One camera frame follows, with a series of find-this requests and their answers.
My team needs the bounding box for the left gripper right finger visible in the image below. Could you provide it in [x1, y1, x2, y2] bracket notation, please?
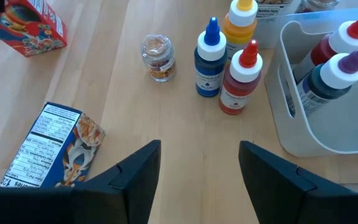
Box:
[239, 141, 358, 224]

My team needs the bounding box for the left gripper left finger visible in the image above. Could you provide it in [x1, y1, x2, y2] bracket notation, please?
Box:
[71, 139, 162, 224]

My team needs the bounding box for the purple food colouring bottle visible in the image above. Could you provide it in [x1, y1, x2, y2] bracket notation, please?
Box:
[286, 42, 358, 118]

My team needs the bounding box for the red food colouring bottle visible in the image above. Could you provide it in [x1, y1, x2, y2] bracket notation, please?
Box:
[292, 7, 358, 83]
[218, 39, 264, 116]

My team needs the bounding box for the red cereal box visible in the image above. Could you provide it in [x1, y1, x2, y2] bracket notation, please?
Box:
[0, 0, 68, 58]

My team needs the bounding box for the clear left plastic bin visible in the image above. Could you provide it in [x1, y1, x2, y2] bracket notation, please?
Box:
[264, 7, 358, 158]

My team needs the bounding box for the small glass sprinkles jar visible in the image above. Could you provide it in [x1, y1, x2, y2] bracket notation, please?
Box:
[140, 34, 177, 83]

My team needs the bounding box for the blue food colouring bottle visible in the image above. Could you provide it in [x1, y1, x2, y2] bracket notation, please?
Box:
[193, 17, 228, 98]

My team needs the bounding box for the clear plastic container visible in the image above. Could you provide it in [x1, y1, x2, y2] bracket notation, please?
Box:
[253, 12, 304, 50]

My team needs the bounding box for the yellow food colouring bottle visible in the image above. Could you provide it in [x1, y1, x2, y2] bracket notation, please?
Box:
[222, 0, 259, 62]

